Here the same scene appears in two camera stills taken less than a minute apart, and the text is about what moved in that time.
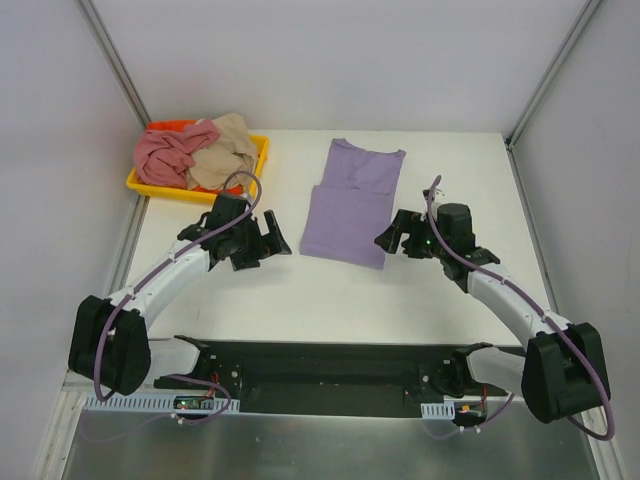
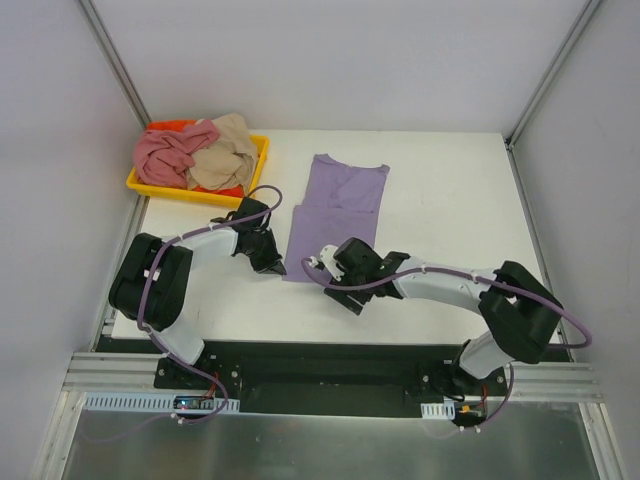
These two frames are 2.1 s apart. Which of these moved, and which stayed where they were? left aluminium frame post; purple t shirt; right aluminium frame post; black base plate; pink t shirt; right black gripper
Moved: purple t shirt; right black gripper
Stayed: right aluminium frame post; pink t shirt; black base plate; left aluminium frame post
